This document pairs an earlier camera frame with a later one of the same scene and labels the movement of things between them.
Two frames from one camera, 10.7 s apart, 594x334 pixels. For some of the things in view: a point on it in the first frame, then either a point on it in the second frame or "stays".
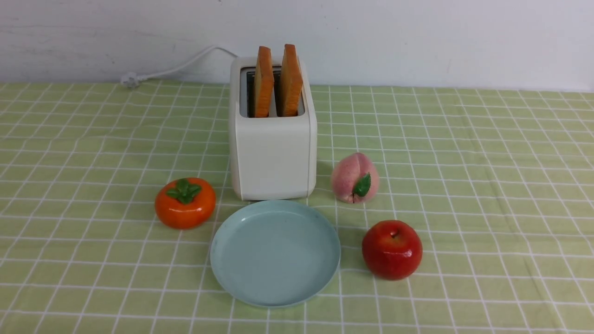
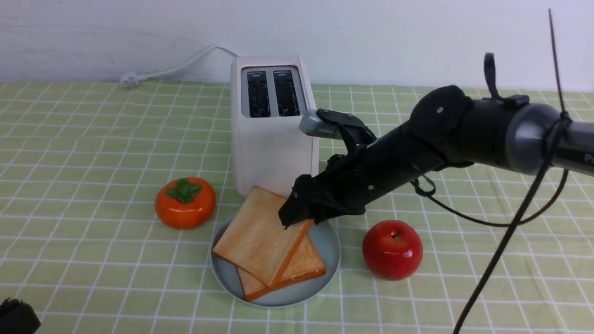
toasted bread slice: x=264 y=80 → x=256 y=240
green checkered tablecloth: x=498 y=184 stays
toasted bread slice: x=291 y=81 → x=305 y=263
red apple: x=392 y=249 stays
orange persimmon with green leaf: x=185 y=203 stays
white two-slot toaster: x=273 y=158 stays
